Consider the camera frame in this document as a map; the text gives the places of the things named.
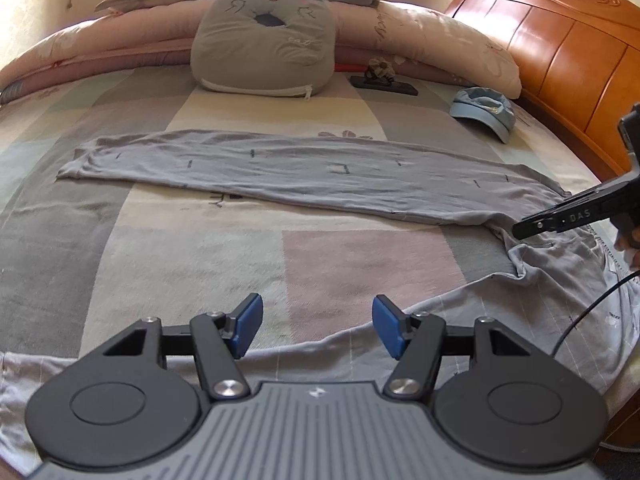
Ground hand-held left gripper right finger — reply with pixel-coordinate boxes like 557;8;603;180
372;294;533;401

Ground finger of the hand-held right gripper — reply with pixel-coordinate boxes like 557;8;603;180
512;179;627;241

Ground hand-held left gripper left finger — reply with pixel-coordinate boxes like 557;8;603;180
102;292;265;401

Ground grey pants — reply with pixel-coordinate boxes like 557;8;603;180
0;129;640;466

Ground person's right hand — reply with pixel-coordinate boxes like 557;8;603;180
614;225;640;267

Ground blue cap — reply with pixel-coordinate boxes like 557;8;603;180
448;86;517;143

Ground wooden headboard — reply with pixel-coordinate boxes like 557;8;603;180
442;0;640;186

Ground black phone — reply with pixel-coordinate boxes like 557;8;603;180
350;75;420;97

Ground pink floral quilt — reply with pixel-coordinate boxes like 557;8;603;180
0;0;523;106

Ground brown hair scrunchie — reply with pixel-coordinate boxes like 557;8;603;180
365;57;398;83

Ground grey cat face cushion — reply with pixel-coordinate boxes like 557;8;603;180
190;0;337;100

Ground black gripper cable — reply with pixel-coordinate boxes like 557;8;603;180
552;267;640;356

